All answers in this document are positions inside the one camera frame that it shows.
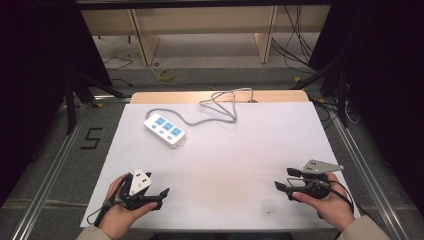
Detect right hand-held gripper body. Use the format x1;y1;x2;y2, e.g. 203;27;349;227
285;159;345;202

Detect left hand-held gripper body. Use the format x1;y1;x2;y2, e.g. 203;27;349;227
119;167;164;212

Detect person's left hand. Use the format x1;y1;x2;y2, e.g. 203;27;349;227
98;173;159;240

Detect person's right hand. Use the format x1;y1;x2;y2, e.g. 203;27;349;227
292;172;356;232

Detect white power strip blue sockets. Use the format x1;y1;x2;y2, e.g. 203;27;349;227
143;112;187;149

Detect white table cover sheet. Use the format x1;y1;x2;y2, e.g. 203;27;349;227
80;101;362;231

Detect black metal stand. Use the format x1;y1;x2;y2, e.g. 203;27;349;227
292;58;350;128
63;71;126;136

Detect yellow tape roll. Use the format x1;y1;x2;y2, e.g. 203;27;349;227
157;69;175;83

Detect black curtain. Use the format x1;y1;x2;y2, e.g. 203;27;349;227
0;0;113;208
308;0;424;218

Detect light wooden desk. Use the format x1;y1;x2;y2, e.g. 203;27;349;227
80;4;332;67

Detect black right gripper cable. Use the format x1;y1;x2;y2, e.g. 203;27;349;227
287;177;371;219

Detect aluminium frame rail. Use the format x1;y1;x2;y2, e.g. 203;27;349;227
328;108;413;240
10;95;132;240

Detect grey power strip cable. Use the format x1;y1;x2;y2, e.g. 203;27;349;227
145;87;255;127

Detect thin black floor cable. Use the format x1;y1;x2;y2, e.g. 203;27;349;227
102;55;134;88

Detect bundle of black floor cables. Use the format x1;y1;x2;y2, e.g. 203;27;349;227
270;4;318;73

